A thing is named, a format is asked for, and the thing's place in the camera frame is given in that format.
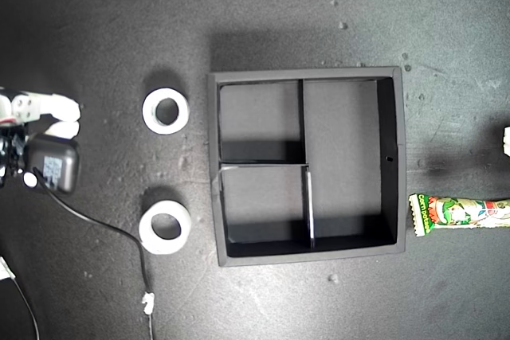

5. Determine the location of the green printed snack bar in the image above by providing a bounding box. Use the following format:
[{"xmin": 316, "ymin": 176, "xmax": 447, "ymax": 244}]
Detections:
[{"xmin": 408, "ymin": 193, "xmax": 510, "ymax": 238}]

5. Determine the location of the white tape roll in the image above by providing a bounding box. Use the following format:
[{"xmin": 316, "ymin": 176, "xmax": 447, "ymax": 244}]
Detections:
[
  {"xmin": 138, "ymin": 200, "xmax": 192, "ymax": 256},
  {"xmin": 141, "ymin": 87, "xmax": 190, "ymax": 136}
]

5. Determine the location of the black compartment tray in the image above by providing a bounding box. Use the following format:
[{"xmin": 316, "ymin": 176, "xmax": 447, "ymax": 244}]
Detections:
[{"xmin": 207, "ymin": 65, "xmax": 408, "ymax": 268}]

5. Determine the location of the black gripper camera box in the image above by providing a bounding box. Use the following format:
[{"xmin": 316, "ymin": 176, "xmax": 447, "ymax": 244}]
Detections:
[{"xmin": 25, "ymin": 136, "xmax": 80, "ymax": 194}]

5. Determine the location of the white cable connector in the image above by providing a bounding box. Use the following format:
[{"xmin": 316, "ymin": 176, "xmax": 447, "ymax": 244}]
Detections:
[{"xmin": 0, "ymin": 256, "xmax": 17, "ymax": 282}]

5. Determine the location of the black camera cable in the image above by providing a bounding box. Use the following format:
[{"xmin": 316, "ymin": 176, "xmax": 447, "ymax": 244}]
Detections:
[{"xmin": 33, "ymin": 168, "xmax": 156, "ymax": 340}]

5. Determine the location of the thin grey cable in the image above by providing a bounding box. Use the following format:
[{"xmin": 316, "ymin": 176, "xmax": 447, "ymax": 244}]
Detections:
[{"xmin": 11, "ymin": 276, "xmax": 41, "ymax": 340}]

